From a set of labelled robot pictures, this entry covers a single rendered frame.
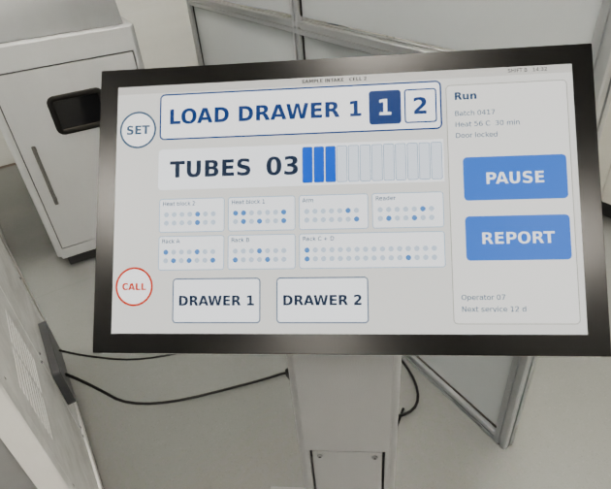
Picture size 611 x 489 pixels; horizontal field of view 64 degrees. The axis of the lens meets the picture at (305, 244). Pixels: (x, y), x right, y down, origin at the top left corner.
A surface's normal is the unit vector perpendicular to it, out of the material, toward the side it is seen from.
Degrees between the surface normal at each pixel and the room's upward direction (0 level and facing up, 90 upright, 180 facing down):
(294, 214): 50
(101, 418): 0
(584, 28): 90
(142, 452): 0
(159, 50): 90
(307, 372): 90
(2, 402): 90
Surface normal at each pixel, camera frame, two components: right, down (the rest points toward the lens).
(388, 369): -0.07, 0.57
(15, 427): 0.55, 0.44
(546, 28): -0.85, 0.35
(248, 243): -0.11, -0.09
